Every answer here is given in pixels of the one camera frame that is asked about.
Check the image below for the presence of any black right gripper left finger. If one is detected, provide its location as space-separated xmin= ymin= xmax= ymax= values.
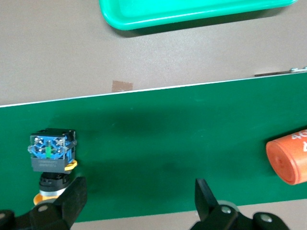
xmin=0 ymin=177 xmax=87 ymax=230

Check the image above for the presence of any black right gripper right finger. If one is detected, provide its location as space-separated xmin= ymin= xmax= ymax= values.
xmin=190 ymin=179 xmax=291 ymax=230

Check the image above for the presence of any yellow push button switch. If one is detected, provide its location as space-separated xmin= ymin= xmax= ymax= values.
xmin=27 ymin=128 xmax=79 ymax=207

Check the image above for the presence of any orange cylinder white 4680 print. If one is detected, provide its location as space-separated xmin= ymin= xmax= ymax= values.
xmin=265 ymin=128 xmax=307 ymax=185

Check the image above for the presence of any green conveyor belt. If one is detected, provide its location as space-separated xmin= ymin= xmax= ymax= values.
xmin=0 ymin=67 xmax=307 ymax=223

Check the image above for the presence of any brown tape piece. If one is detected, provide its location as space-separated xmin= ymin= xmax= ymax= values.
xmin=112 ymin=80 xmax=134 ymax=93

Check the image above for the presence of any green plastic tray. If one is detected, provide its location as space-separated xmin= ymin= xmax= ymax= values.
xmin=99 ymin=0 xmax=299 ymax=31

